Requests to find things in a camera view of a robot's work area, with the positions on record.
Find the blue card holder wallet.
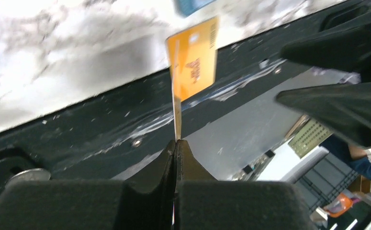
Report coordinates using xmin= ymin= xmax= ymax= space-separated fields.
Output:
xmin=173 ymin=0 xmax=215 ymax=17

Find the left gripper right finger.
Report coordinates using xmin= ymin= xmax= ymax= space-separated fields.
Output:
xmin=174 ymin=140 xmax=315 ymax=230

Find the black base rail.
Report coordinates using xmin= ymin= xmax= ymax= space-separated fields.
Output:
xmin=0 ymin=0 xmax=371 ymax=219

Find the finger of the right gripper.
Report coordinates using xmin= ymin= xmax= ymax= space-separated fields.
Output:
xmin=281 ymin=23 xmax=371 ymax=75
xmin=275 ymin=82 xmax=371 ymax=148

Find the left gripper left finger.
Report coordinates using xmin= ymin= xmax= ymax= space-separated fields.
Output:
xmin=0 ymin=141 xmax=176 ymax=230

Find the beige perforated box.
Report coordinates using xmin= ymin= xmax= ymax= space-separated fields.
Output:
xmin=288 ymin=119 xmax=333 ymax=159

